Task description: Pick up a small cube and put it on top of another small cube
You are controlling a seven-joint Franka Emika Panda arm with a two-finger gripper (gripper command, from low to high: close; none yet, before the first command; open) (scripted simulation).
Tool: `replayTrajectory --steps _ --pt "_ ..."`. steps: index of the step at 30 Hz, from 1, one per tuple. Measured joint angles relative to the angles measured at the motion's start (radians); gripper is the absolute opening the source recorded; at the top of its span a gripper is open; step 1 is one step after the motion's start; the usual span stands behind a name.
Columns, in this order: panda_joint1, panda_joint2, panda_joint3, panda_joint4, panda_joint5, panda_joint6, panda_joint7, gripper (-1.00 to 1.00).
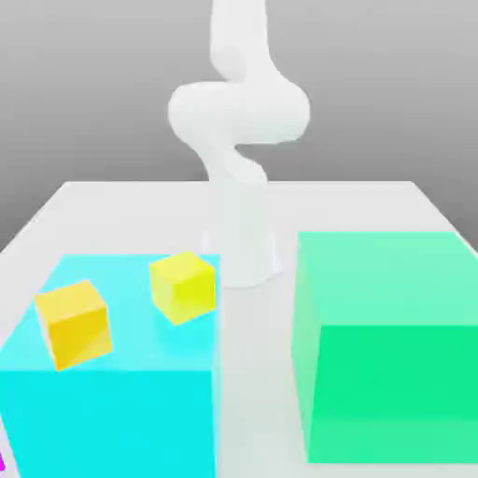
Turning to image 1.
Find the small yellow cube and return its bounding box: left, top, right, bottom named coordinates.
left=148, top=250, right=218, bottom=327

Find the small orange cube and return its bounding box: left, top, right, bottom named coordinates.
left=34, top=279, right=114, bottom=373

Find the large green box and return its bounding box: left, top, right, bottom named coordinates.
left=290, top=231, right=478, bottom=465

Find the large cyan box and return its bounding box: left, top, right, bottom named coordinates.
left=0, top=253, right=221, bottom=478

